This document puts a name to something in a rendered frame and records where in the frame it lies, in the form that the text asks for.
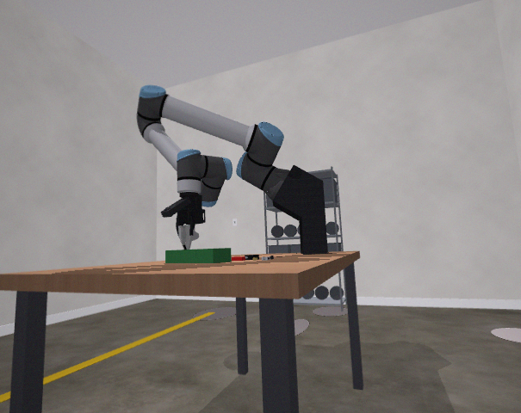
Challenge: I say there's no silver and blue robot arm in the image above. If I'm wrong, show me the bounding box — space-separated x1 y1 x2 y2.
137 85 290 207

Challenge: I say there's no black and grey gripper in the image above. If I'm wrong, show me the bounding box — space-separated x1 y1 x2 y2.
176 192 205 250

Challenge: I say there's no green three-compartment bin rack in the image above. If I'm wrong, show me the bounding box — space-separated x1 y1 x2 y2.
165 248 232 263

